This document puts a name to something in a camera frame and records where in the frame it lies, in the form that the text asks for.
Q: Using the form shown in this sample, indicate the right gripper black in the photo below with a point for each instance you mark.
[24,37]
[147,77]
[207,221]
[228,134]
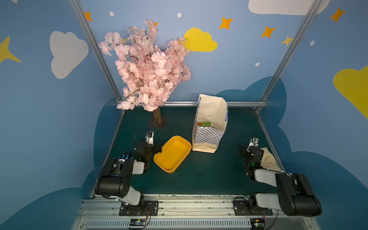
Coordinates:
[244,152]

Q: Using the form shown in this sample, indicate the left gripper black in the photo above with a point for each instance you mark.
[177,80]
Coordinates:
[155,148]

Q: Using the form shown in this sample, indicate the green soup condiment packet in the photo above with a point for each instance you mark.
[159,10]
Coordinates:
[204,124]

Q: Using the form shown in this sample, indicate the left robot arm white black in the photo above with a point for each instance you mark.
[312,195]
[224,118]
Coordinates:
[114,180]

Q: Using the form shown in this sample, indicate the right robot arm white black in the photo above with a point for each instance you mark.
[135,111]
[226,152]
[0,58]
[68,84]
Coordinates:
[294,197]

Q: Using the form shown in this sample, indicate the beige fabric glove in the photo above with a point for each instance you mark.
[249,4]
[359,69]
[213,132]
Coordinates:
[268,161]

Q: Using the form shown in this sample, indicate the yellow plastic tray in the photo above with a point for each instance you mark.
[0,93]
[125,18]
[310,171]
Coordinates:
[173,153]

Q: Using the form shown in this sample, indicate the blue grey work glove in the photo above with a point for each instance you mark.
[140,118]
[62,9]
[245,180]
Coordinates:
[125,156]

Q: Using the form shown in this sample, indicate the right circuit board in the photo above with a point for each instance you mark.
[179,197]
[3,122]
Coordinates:
[257,224]

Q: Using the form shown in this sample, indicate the circuit board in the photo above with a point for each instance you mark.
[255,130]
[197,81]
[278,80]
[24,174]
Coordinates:
[137,223]
[257,224]

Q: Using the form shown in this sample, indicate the pink cherry blossom tree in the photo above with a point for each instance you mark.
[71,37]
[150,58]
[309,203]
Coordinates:
[150,75]

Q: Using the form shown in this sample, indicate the left circuit board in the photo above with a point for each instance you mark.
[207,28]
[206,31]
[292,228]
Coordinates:
[137,223]

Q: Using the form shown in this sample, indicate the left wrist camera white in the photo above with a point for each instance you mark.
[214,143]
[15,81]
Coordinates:
[150,137]

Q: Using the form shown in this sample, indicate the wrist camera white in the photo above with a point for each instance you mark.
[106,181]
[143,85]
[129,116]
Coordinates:
[254,142]
[150,137]

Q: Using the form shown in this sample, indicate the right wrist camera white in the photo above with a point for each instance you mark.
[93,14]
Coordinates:
[254,142]

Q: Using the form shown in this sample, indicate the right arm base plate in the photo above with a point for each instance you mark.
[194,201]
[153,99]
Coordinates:
[243,208]

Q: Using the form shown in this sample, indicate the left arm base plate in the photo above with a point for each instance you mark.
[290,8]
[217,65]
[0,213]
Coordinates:
[144,208]

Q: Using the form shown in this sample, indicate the aluminium front rail frame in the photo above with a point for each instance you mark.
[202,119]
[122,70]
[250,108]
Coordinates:
[183,212]

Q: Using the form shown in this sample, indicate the right slanted aluminium post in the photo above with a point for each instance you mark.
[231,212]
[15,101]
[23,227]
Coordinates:
[299,35]

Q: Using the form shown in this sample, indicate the slanted aluminium post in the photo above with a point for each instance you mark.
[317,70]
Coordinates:
[79,12]
[299,35]

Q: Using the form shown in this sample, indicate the left slanted aluminium post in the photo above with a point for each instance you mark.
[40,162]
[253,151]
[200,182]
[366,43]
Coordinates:
[79,12]

